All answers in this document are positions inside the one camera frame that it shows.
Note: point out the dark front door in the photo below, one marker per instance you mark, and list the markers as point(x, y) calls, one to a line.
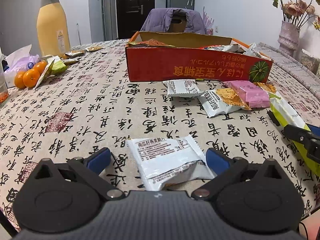
point(131, 15)

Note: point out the small brown snack packet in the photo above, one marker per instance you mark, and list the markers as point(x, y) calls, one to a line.
point(93, 48)

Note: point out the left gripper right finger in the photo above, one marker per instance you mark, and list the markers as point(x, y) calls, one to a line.
point(228, 171)

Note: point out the purple tissue pack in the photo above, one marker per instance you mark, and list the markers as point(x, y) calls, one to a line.
point(19, 60)

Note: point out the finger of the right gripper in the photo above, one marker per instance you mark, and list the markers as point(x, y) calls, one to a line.
point(306, 141)

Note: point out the orange mandarin middle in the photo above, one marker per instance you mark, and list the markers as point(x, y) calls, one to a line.
point(31, 77)

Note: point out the red cardboard box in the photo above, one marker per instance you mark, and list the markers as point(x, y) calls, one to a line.
point(186, 60)

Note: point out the wooden chair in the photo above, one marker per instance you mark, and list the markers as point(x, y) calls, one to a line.
point(178, 24)

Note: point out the pink wafer packet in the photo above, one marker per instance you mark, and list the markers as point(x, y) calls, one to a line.
point(251, 94)

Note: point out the dried pink roses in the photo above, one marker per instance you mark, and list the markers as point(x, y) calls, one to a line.
point(298, 12)

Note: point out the pink ceramic vase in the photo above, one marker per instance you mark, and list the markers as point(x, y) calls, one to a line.
point(288, 38)

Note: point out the patterned tablecloth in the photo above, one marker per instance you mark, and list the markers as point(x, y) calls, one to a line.
point(94, 105)

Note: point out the folded pink table runner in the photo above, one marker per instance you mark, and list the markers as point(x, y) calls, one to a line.
point(287, 63)

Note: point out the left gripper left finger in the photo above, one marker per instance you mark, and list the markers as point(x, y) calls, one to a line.
point(87, 172)

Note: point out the purple jacket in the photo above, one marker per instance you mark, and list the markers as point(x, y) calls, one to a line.
point(159, 20)

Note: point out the white grey snack packet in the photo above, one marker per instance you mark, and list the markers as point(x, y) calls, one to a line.
point(250, 51)

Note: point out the glass jar with grains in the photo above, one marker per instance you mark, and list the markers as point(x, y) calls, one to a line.
point(310, 62)

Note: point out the green white snack packet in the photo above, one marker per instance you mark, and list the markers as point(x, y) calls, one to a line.
point(55, 67)

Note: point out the green white wafer packet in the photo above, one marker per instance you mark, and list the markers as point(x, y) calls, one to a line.
point(285, 114)

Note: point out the orange mandarin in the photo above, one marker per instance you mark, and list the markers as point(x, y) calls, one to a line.
point(18, 80)
point(40, 66)
point(31, 77)

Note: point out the gold orange stick snack pack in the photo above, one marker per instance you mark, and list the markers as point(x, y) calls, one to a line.
point(148, 43)

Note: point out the orange mandarin left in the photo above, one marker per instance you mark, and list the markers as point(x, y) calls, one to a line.
point(18, 80)

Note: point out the yellow thermos bottle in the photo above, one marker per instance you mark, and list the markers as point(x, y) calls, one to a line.
point(52, 31)

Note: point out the white cracker snack packet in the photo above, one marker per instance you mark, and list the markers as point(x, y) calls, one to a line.
point(221, 101)

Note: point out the red snack bag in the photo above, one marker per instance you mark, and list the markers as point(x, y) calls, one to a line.
point(214, 47)

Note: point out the orange mandarin back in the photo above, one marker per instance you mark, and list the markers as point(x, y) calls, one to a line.
point(40, 66)

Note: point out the white pumpkin seed packet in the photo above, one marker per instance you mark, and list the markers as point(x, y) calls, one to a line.
point(163, 162)

